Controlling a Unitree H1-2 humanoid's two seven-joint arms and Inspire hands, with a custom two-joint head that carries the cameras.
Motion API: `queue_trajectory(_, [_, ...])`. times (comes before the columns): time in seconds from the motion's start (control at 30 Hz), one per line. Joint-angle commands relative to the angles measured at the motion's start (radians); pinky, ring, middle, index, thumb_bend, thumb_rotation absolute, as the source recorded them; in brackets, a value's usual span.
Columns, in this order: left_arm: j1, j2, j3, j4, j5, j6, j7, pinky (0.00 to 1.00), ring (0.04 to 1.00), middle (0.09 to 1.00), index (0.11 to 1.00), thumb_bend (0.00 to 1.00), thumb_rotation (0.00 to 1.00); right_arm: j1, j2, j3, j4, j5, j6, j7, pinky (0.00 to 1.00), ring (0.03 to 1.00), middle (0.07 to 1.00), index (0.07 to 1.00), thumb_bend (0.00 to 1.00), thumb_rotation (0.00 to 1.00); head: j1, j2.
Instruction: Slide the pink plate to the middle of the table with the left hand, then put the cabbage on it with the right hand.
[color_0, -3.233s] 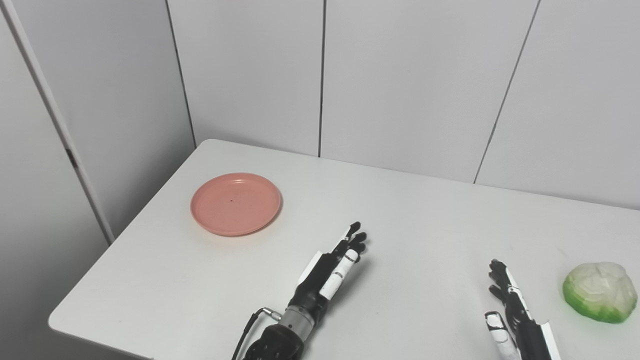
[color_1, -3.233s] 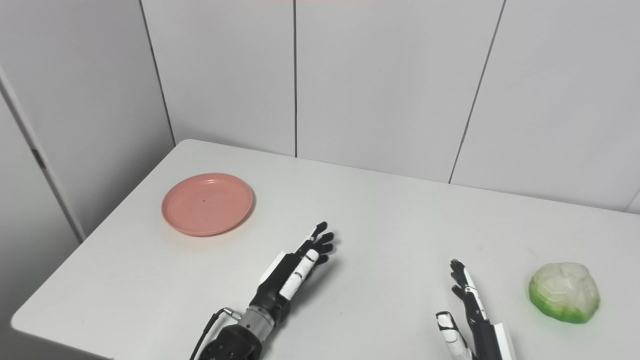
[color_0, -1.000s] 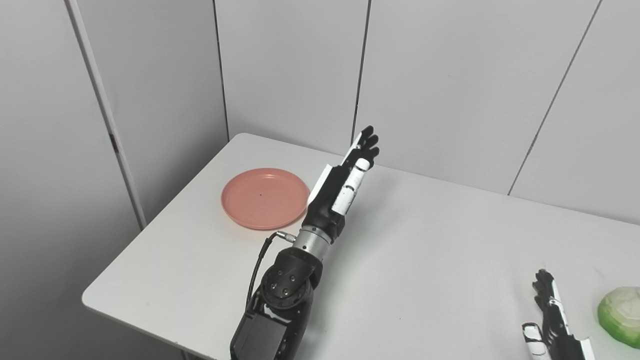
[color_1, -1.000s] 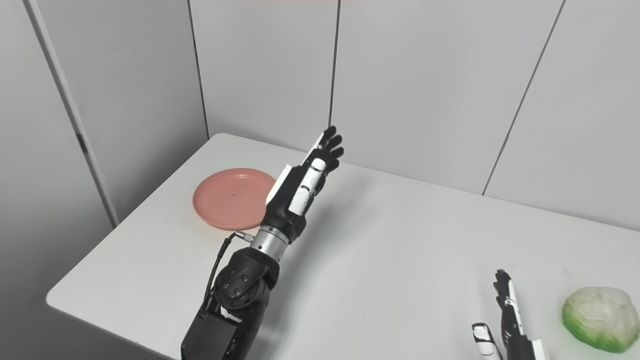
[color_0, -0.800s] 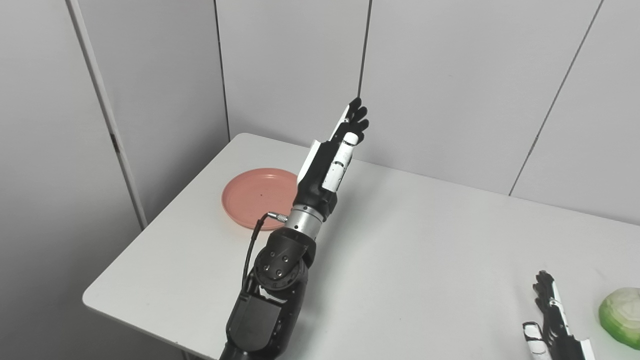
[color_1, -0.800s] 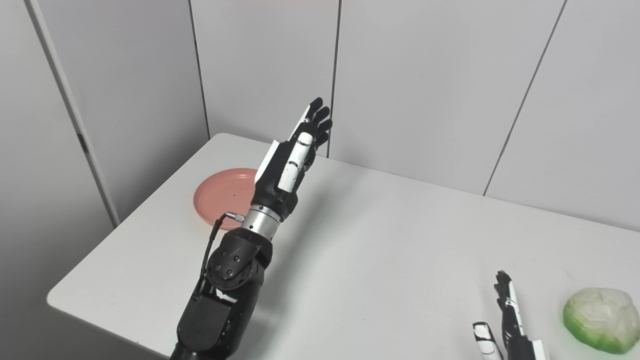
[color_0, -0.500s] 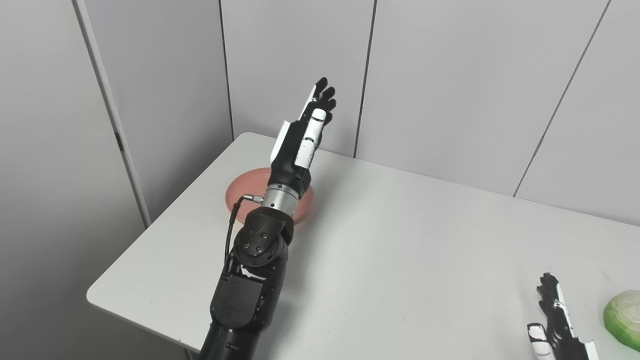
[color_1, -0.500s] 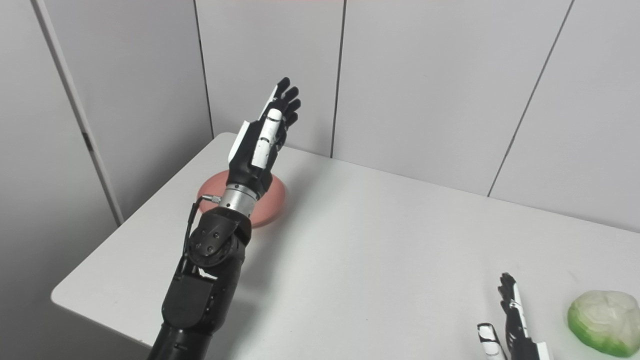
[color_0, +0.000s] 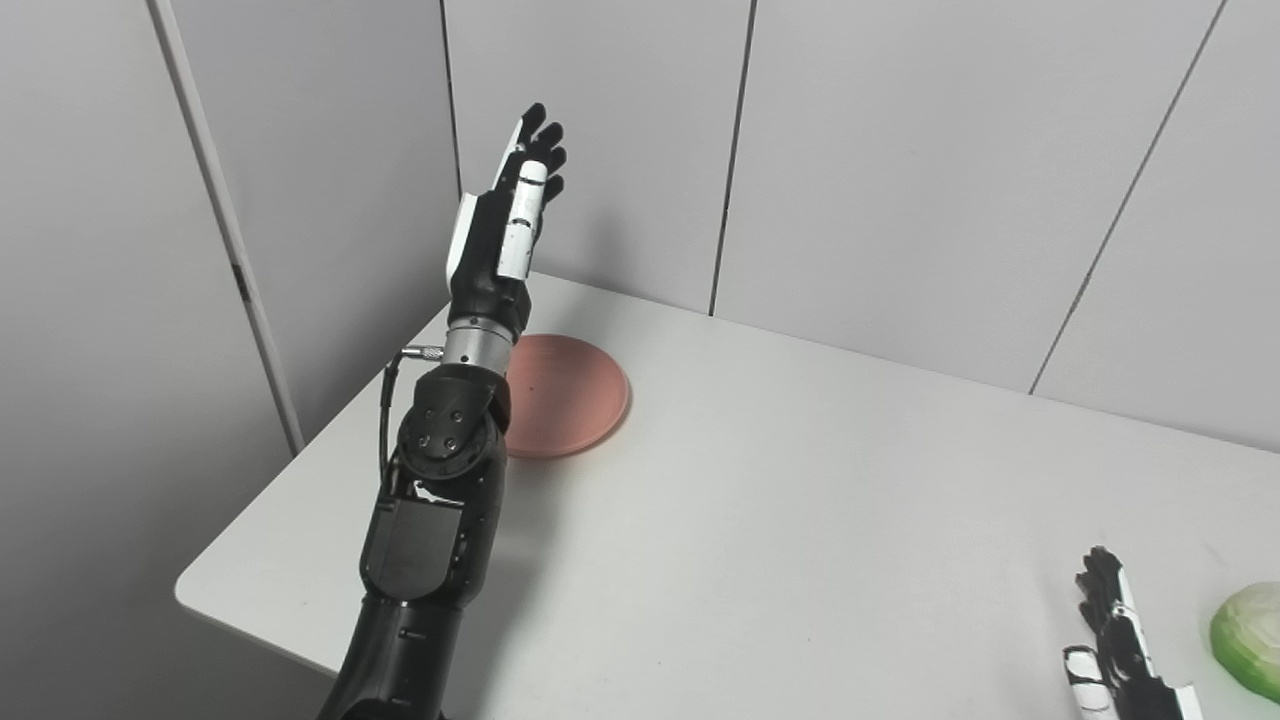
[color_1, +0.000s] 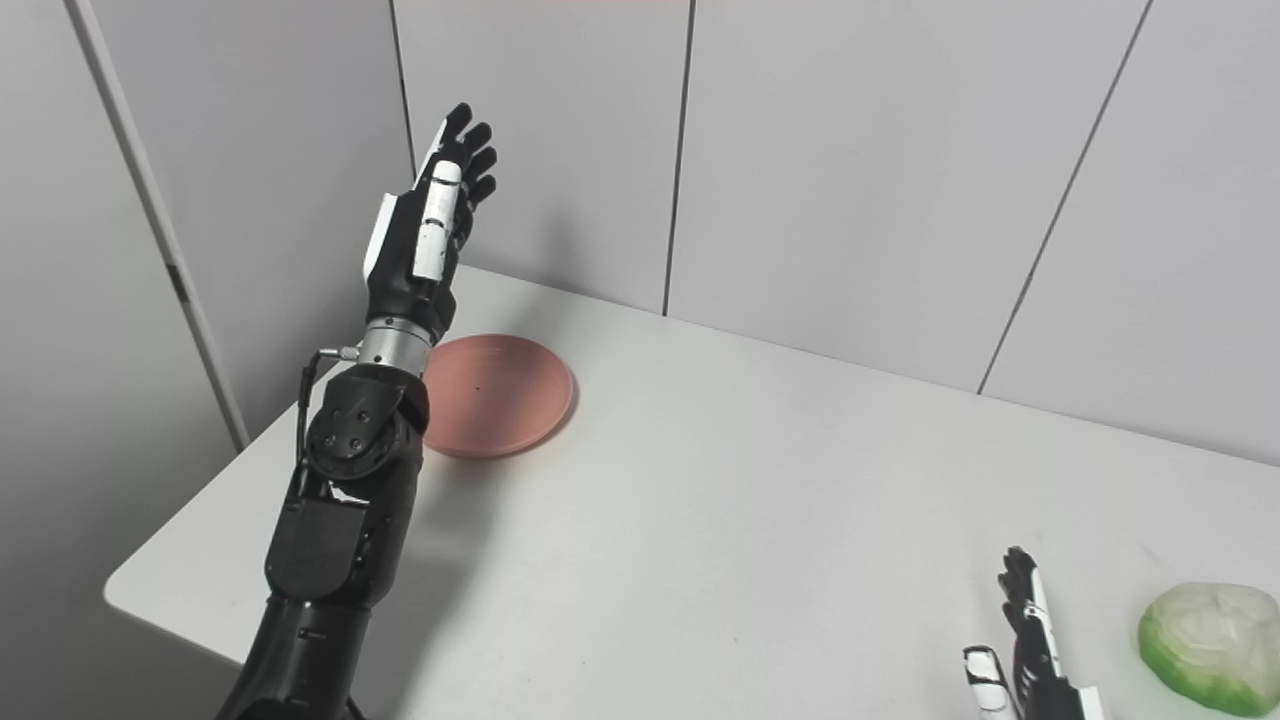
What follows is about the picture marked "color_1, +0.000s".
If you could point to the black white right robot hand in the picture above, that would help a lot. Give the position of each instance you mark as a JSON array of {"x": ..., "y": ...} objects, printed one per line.
[{"x": 1040, "y": 670}]

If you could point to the pink round plate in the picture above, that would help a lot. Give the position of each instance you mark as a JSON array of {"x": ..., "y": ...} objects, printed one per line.
[{"x": 500, "y": 395}]

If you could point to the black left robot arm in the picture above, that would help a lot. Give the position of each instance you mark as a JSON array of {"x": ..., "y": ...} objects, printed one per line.
[{"x": 340, "y": 540}]

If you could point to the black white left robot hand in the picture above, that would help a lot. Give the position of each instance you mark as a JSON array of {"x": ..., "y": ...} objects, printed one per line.
[{"x": 410, "y": 270}]

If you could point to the green white toy cabbage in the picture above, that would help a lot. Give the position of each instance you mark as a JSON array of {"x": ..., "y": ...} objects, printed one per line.
[{"x": 1215, "y": 645}]

